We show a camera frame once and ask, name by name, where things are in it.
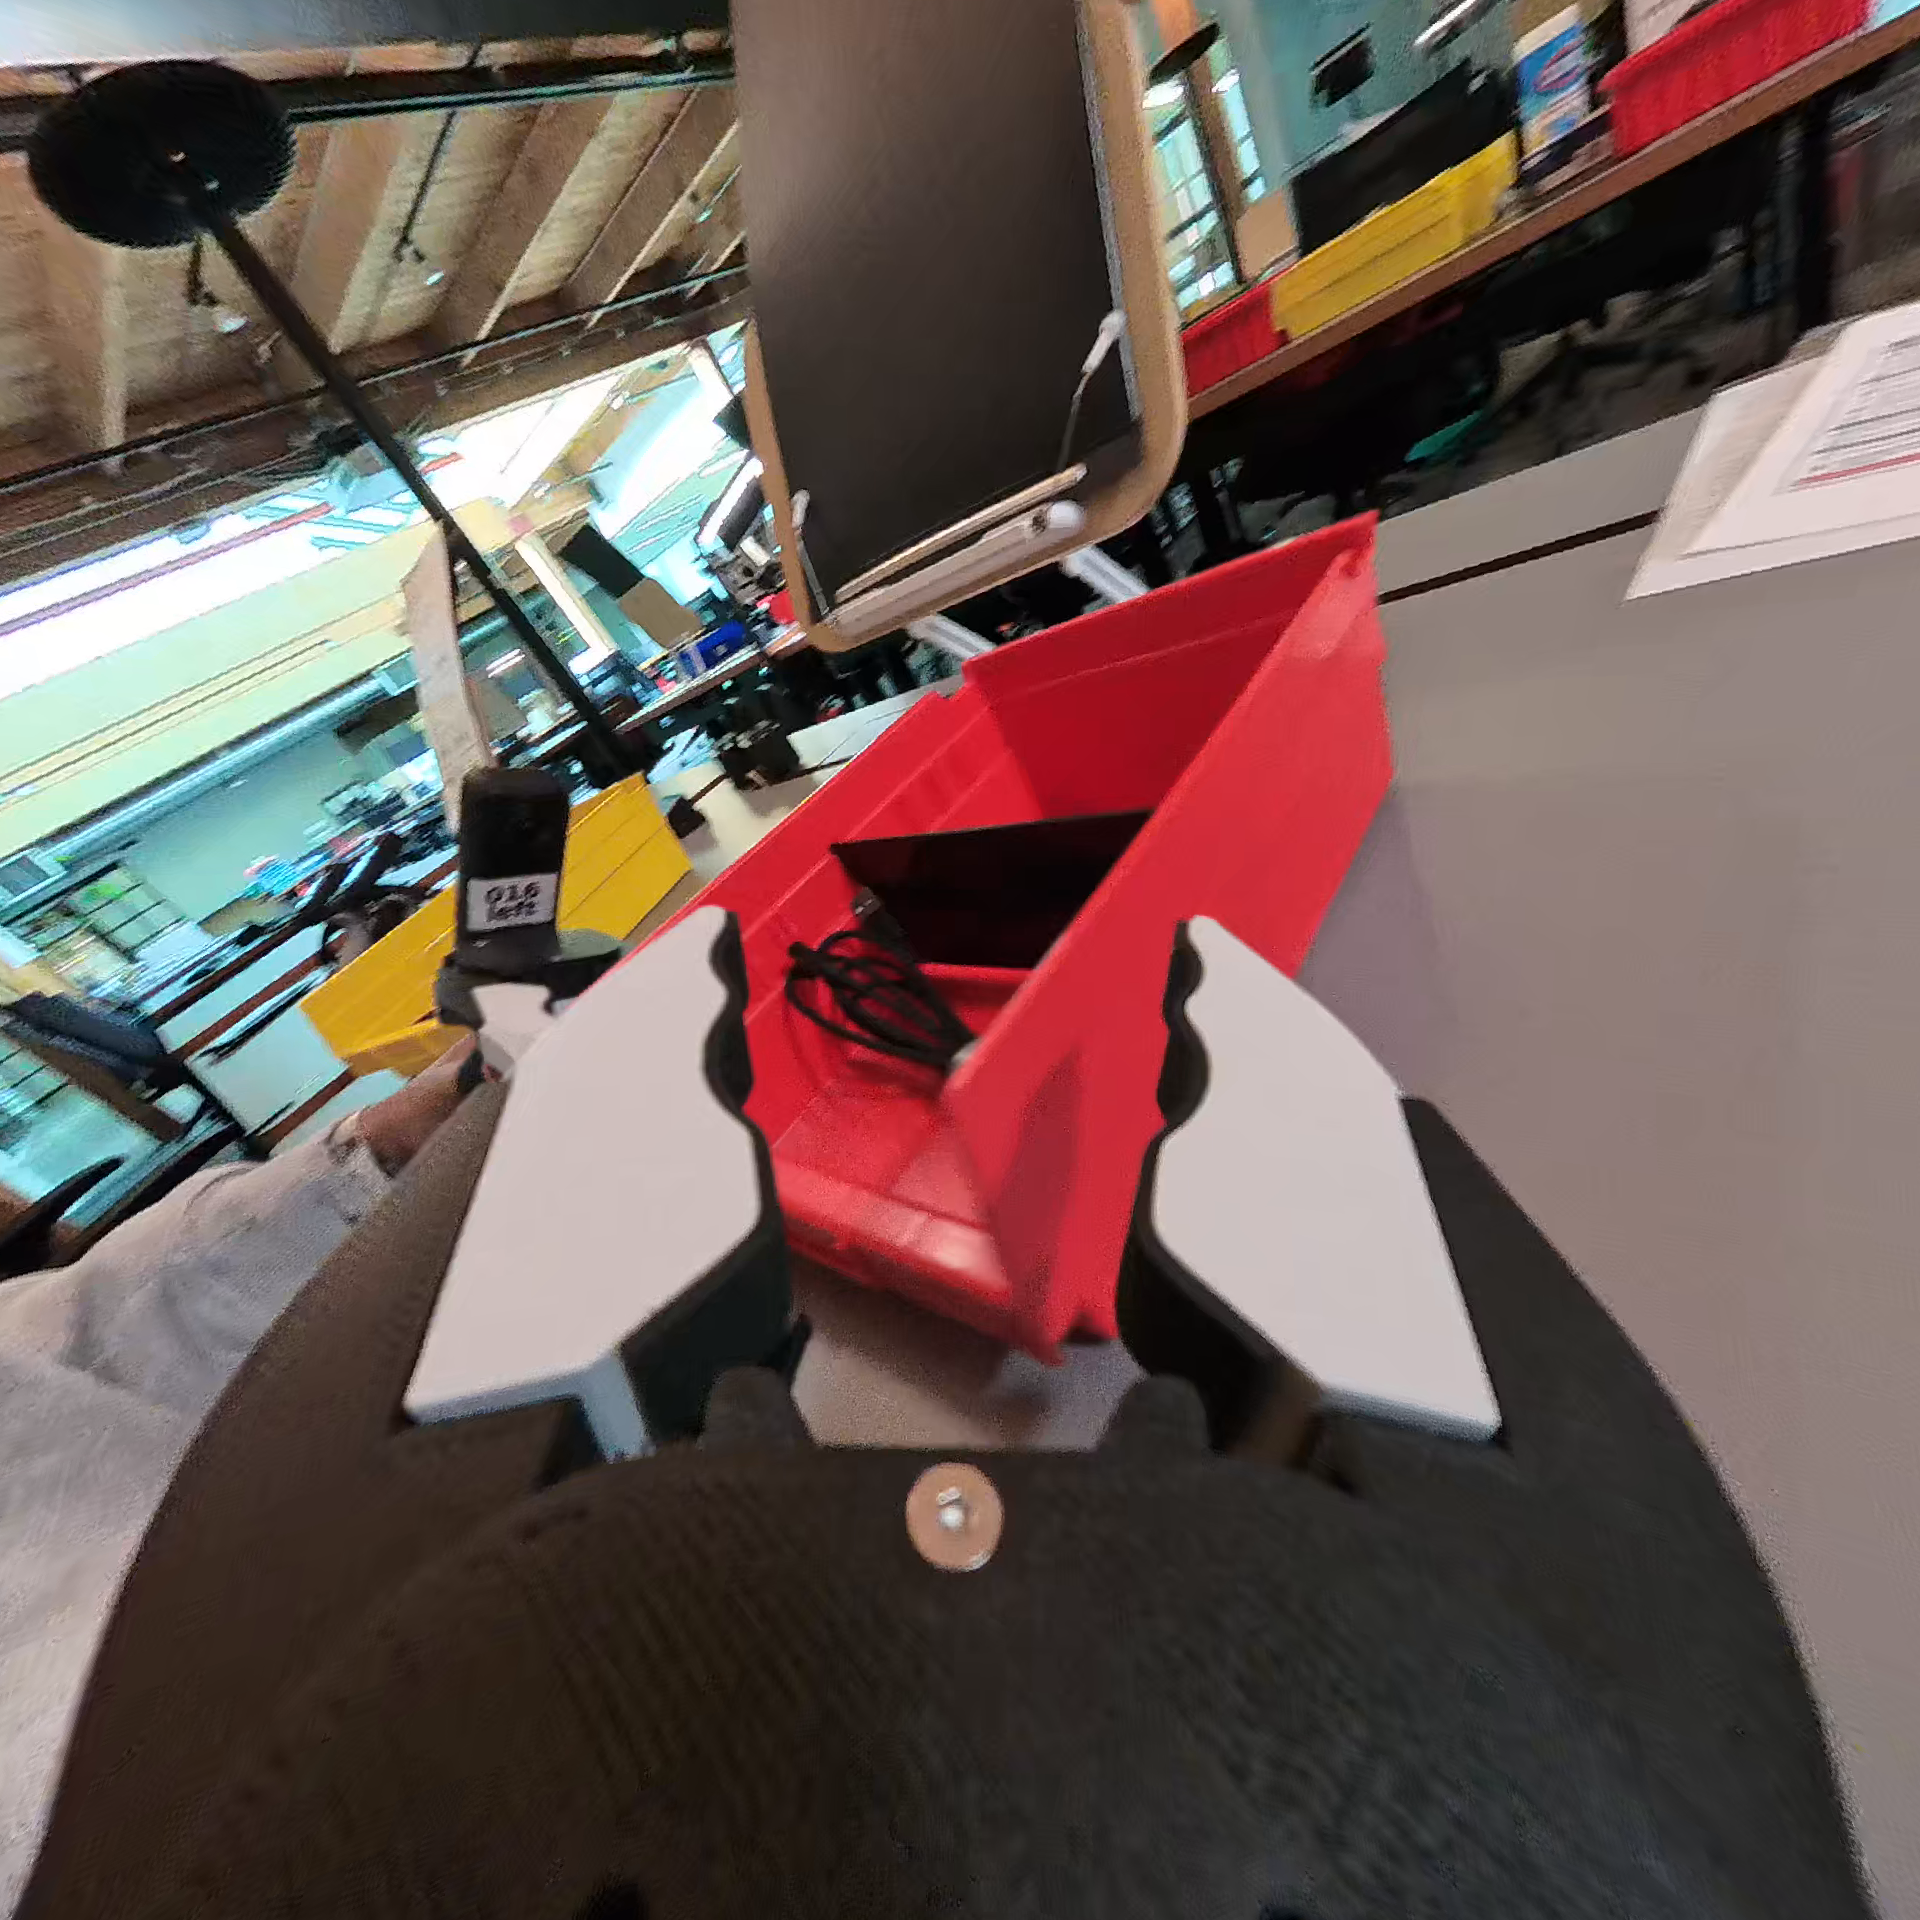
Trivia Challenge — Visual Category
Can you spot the large yellow bin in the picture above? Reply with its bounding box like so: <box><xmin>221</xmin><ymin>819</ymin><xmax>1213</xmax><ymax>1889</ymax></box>
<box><xmin>300</xmin><ymin>771</ymin><xmax>694</xmax><ymax>1082</ymax></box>

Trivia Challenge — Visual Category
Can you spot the black USB cable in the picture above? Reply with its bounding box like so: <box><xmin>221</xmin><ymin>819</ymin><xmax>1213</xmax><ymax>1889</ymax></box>
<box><xmin>786</xmin><ymin>890</ymin><xmax>980</xmax><ymax>1070</ymax></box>

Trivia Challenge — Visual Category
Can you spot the thin white cable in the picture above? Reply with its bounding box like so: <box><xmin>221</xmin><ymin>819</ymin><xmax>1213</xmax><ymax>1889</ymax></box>
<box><xmin>1056</xmin><ymin>310</ymin><xmax>1130</xmax><ymax>469</ymax></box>

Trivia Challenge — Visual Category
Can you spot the wooden wall shelf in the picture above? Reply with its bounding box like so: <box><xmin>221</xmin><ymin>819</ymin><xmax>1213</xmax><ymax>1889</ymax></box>
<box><xmin>1181</xmin><ymin>7</ymin><xmax>1920</xmax><ymax>425</ymax></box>

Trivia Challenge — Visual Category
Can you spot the red plastic bin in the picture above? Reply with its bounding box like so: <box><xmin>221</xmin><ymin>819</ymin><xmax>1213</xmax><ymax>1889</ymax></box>
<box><xmin>607</xmin><ymin>512</ymin><xmax>1397</xmax><ymax>1358</ymax></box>

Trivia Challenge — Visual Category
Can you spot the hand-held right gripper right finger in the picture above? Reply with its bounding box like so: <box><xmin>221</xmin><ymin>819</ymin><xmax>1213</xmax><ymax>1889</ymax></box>
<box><xmin>1116</xmin><ymin>914</ymin><xmax>1501</xmax><ymax>1464</ymax></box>

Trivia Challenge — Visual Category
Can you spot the wipes canister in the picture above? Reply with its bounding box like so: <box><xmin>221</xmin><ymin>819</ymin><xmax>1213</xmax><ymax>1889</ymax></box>
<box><xmin>1510</xmin><ymin>3</ymin><xmax>1600</xmax><ymax>192</ymax></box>

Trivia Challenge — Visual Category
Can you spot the grey desk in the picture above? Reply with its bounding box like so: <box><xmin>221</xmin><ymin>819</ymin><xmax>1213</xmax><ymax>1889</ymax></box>
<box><xmin>660</xmin><ymin>402</ymin><xmax>1920</xmax><ymax>1920</ymax></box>

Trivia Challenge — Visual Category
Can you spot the yellow shelf bin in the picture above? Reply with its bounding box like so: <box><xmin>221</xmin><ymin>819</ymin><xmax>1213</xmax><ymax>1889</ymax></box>
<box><xmin>1272</xmin><ymin>132</ymin><xmax>1522</xmax><ymax>342</ymax></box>

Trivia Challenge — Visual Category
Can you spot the person's left forearm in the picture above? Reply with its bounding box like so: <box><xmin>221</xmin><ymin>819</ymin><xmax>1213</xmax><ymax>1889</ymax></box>
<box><xmin>0</xmin><ymin>1102</ymin><xmax>496</xmax><ymax>1847</ymax></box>

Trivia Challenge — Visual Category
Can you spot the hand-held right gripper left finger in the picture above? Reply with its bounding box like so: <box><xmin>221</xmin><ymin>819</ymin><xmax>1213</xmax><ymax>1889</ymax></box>
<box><xmin>403</xmin><ymin>906</ymin><xmax>791</xmax><ymax>1464</ymax></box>

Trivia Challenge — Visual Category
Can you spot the person's left hand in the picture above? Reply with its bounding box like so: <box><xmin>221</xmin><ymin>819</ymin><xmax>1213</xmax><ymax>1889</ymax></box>
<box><xmin>360</xmin><ymin>1049</ymin><xmax>503</xmax><ymax>1178</ymax></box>

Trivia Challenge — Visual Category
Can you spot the small red shelf bin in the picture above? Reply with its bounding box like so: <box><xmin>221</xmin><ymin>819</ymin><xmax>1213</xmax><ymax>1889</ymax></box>
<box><xmin>1180</xmin><ymin>277</ymin><xmax>1286</xmax><ymax>397</ymax></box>

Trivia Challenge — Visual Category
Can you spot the black bin divider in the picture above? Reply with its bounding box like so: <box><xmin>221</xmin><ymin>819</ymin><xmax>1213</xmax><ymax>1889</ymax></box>
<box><xmin>828</xmin><ymin>810</ymin><xmax>1157</xmax><ymax>971</ymax></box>

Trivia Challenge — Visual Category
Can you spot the white tablet stand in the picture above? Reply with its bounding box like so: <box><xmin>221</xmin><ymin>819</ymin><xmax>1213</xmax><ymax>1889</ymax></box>
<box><xmin>818</xmin><ymin>462</ymin><xmax>1090</xmax><ymax>649</ymax></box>

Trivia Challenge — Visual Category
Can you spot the paper sheet in plastic sleeve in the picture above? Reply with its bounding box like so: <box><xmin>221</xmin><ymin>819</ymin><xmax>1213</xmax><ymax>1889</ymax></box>
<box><xmin>1627</xmin><ymin>300</ymin><xmax>1920</xmax><ymax>602</ymax></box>

